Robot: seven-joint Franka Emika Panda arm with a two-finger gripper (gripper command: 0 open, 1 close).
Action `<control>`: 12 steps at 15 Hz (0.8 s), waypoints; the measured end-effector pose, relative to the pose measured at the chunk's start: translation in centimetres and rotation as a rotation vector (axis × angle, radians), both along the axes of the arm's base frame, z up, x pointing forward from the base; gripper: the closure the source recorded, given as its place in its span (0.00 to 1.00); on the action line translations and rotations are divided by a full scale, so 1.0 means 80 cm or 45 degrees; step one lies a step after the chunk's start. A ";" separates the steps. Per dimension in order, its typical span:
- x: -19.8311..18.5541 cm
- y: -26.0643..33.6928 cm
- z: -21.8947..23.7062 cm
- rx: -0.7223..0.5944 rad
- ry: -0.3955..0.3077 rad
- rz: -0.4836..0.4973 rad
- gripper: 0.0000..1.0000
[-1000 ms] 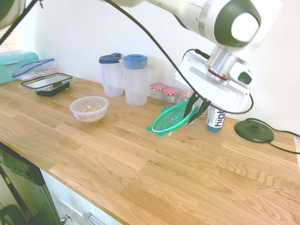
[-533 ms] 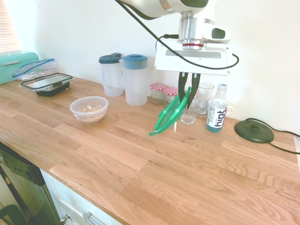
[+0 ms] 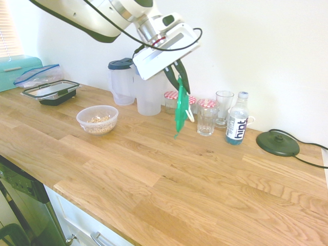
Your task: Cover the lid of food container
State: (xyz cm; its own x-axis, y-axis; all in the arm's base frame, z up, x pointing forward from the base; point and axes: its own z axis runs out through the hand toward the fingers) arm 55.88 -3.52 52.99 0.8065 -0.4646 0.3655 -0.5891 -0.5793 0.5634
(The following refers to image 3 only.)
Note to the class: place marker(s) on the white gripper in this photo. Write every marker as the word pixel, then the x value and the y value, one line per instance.
pixel 164 53

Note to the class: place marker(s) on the green round container lid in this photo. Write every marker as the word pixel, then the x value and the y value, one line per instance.
pixel 181 107

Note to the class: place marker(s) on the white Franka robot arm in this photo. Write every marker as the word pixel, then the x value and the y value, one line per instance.
pixel 102 20

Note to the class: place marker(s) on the glass jar red checkered lid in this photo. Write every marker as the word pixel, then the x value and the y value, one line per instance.
pixel 171 96
pixel 207 102
pixel 192 100

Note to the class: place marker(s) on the clear pitcher blue lid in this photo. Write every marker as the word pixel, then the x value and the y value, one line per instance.
pixel 148 102

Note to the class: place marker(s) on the clear pitcher dark grey lid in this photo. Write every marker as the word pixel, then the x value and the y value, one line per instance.
pixel 121 87

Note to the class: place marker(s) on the clear plastic food bowl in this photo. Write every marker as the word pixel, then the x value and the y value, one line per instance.
pixel 84 123

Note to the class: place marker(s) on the rectangular container with clip lid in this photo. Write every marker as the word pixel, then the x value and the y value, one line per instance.
pixel 51 91

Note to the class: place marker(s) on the tall footed drinking glass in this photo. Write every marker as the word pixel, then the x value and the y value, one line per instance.
pixel 224 102

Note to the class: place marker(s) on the faceted glass tumbler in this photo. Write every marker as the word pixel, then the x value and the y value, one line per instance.
pixel 206 125

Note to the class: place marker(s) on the clear hint water bottle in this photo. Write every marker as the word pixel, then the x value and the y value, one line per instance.
pixel 237 123

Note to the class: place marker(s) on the white mug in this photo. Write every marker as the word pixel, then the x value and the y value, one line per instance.
pixel 252 117

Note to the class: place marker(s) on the cereal rings heap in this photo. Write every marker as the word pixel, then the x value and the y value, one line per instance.
pixel 100 126

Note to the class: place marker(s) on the dark round kettle base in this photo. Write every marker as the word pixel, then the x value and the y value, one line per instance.
pixel 276 143

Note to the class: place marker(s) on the clear zip bag blue seal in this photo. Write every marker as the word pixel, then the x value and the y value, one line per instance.
pixel 38 74

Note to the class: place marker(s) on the teal bread box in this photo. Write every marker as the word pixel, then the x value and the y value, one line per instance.
pixel 15 74

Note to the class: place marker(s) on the window blinds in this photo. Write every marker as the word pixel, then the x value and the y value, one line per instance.
pixel 7 30

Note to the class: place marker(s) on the metal cabinet knob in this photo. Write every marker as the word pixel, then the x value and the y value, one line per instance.
pixel 70 239

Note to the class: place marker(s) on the stainless steel dishwasher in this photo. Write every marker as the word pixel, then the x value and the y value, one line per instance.
pixel 25 200

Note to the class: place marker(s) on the dark green curved bar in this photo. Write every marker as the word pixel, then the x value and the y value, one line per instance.
pixel 12 232

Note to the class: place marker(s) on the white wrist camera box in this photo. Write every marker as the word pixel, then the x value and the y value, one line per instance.
pixel 167 20

